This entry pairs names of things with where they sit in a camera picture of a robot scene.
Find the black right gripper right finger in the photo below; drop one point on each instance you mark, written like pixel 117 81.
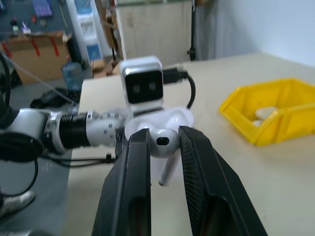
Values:
pixel 209 186

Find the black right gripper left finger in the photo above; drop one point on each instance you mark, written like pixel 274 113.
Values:
pixel 123 186

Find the white earbud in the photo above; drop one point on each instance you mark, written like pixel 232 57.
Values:
pixel 157 150

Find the white earbud case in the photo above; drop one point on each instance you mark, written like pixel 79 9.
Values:
pixel 177 118

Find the yellow plastic bin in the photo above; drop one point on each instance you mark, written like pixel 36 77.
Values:
pixel 270 134

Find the white case in bin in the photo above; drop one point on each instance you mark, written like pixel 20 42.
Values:
pixel 265 111

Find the silver shoe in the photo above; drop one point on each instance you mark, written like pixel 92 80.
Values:
pixel 14 202

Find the black bag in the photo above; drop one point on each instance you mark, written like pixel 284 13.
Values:
pixel 49 98

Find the small open cardboard box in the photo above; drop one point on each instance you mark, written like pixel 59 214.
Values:
pixel 103 68

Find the blue water jug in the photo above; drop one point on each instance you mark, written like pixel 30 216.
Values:
pixel 71 73

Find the large cardboard box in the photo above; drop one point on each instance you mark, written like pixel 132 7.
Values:
pixel 29 61

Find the black tripod stand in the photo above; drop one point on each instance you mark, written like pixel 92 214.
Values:
pixel 192 29

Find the white cabinet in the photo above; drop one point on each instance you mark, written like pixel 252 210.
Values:
pixel 152 29

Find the white water dispenser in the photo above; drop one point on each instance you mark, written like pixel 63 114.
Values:
pixel 88 29

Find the blue tool pegboard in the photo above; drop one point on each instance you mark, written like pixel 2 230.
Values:
pixel 29 14

